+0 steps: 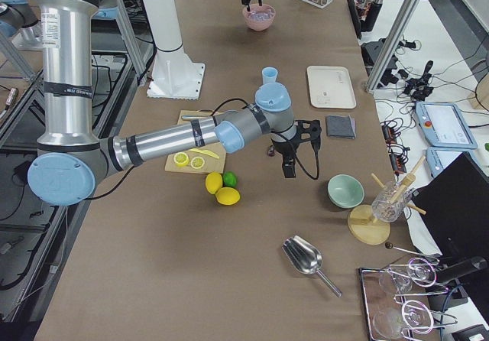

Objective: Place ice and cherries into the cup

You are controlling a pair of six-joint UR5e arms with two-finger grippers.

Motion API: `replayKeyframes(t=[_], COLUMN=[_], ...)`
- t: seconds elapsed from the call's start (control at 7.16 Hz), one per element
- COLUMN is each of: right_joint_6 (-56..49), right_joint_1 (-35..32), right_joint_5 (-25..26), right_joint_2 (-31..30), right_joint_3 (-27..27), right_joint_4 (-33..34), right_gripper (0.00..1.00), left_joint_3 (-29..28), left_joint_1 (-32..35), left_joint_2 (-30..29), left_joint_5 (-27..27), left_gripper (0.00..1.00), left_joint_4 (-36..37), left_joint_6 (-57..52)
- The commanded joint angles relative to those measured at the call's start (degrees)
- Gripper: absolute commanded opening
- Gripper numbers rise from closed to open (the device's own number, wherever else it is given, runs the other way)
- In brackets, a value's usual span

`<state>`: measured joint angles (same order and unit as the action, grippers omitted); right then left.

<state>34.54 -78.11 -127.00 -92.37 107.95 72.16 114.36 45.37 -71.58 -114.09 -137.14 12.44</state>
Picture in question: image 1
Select wine glass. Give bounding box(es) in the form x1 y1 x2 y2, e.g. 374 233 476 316
372 300 434 340
378 257 436 294

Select aluminium frame post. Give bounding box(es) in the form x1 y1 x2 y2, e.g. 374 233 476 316
365 0 420 94

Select pink bowl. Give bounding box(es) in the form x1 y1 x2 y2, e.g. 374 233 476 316
242 3 276 31

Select lemon slice lower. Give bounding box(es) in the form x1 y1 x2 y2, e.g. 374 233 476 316
190 156 206 170

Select lemon half upper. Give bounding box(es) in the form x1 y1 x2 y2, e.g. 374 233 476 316
173 152 190 167

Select yellow lemon upper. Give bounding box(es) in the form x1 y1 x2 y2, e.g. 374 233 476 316
205 172 223 195

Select blue teach pendant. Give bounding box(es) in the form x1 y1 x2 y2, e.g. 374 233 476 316
426 147 478 178
415 102 478 150

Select clear textured glass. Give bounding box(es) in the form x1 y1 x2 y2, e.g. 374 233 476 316
371 181 413 222

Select steel ice scoop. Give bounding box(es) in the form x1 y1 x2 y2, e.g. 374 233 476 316
282 235 342 297

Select cream rabbit tray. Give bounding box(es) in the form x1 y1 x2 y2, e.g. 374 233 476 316
306 66 356 109

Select yellow plastic knife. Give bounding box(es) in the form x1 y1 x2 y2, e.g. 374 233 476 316
189 148 220 159

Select clear ice cubes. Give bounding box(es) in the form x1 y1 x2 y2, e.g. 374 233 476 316
248 6 274 22

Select wooden cup stand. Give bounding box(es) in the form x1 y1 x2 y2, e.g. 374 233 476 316
348 156 426 245

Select blue teach pendant upper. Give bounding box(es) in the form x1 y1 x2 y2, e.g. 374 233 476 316
415 102 478 150

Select black monitor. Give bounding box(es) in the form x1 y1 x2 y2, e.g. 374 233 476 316
413 152 488 260

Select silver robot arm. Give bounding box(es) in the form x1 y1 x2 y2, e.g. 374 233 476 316
28 0 298 206

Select grey folded cloth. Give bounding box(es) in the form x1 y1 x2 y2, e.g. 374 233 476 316
325 115 356 139

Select blue teach pendant lower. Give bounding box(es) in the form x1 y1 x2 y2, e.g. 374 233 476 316
426 147 478 178

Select wine glass lower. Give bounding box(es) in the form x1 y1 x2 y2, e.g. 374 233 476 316
372 300 434 340

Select green lime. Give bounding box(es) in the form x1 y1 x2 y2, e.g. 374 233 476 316
222 171 238 188

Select black framed mirror tray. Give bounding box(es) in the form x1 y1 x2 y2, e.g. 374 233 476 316
358 268 458 340

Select yellow lemon left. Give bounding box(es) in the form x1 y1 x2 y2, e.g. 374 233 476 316
215 187 241 206

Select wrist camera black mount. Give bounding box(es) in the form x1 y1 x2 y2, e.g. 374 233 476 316
293 119 322 153

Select light blue cup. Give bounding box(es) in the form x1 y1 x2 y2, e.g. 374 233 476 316
261 67 278 85

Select yellow lemon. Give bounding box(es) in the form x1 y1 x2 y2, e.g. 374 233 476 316
205 172 223 195
215 187 241 206

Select wine glass upper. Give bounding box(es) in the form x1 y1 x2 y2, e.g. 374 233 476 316
378 257 436 294

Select steel muddler black tip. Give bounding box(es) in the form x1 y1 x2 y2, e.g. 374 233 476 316
180 114 212 121

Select mint green bowl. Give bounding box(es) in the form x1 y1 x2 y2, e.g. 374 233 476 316
327 174 364 209

